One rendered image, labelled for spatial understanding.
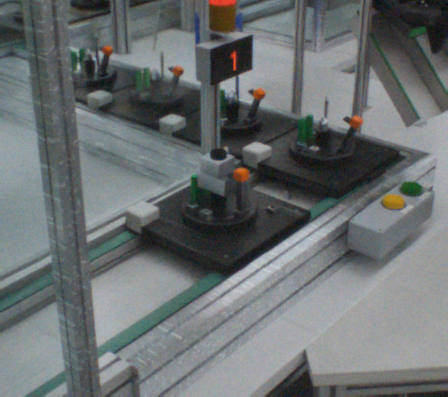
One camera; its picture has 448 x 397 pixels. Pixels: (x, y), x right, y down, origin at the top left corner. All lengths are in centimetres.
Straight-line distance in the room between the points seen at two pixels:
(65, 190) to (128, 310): 48
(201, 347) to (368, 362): 27
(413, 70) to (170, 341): 100
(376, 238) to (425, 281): 13
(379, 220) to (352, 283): 12
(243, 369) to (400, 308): 32
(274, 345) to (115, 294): 27
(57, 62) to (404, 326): 80
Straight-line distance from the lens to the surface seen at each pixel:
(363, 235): 144
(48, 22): 76
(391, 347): 131
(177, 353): 116
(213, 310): 119
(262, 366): 125
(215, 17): 145
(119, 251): 139
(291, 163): 161
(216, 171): 135
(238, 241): 134
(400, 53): 188
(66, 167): 82
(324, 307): 138
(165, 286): 132
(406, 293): 144
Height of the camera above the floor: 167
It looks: 27 degrees down
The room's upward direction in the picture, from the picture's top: straight up
